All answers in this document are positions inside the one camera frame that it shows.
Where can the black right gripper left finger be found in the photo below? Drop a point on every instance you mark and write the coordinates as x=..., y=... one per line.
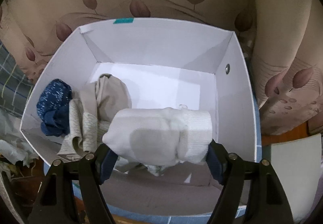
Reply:
x=106, y=160

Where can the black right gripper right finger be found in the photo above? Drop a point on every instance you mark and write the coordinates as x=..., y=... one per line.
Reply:
x=216, y=160

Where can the white underwear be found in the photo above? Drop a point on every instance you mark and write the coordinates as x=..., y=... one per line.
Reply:
x=160, y=137

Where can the beige patterned underwear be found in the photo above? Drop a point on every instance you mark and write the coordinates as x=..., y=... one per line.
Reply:
x=90, y=115

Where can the dark blue speckled underwear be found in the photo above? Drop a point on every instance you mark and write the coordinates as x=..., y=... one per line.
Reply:
x=53, y=108

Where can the blue checked cloth cover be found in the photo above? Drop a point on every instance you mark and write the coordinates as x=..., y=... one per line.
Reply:
x=200, y=218

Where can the white box lid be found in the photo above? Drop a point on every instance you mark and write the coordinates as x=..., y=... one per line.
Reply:
x=298, y=167

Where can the white floral crumpled fabric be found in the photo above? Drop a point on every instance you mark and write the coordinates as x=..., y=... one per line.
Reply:
x=14, y=146

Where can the white Xincci shoe box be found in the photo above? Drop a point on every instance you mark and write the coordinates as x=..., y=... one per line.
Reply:
x=164, y=63

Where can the grey plaid blanket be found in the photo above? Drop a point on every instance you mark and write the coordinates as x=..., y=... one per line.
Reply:
x=15, y=87

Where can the pink leaf pattern bedsheet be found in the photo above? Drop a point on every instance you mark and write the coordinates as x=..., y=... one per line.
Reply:
x=283, y=39

